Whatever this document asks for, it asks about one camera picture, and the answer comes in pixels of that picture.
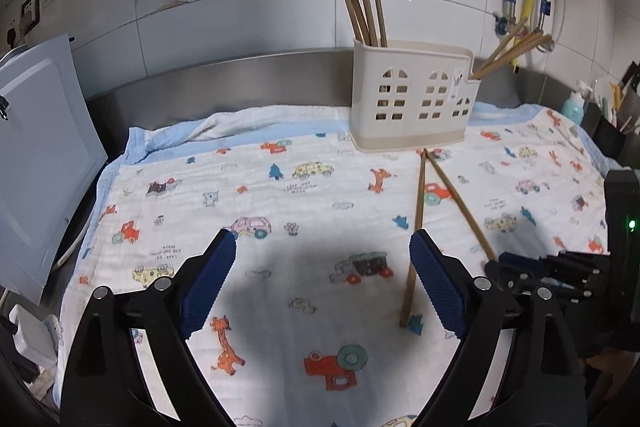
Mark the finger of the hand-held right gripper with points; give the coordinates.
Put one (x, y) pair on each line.
(520, 272)
(585, 272)

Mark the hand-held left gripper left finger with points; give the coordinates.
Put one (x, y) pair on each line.
(210, 287)

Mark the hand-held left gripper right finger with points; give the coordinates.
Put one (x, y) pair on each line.
(440, 287)

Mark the cream plastic utensil holder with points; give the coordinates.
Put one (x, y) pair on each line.
(410, 117)

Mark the white cartoon printed blanket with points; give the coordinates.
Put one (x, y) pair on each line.
(300, 207)

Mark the black knife holder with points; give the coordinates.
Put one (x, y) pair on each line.
(612, 133)

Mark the teal soap bottle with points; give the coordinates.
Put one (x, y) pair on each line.
(574, 106)

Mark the white power adapter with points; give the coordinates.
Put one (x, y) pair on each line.
(32, 332)

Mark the white cutting board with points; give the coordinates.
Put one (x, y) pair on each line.
(40, 157)

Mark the black wall socket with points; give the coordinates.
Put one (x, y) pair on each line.
(30, 12)

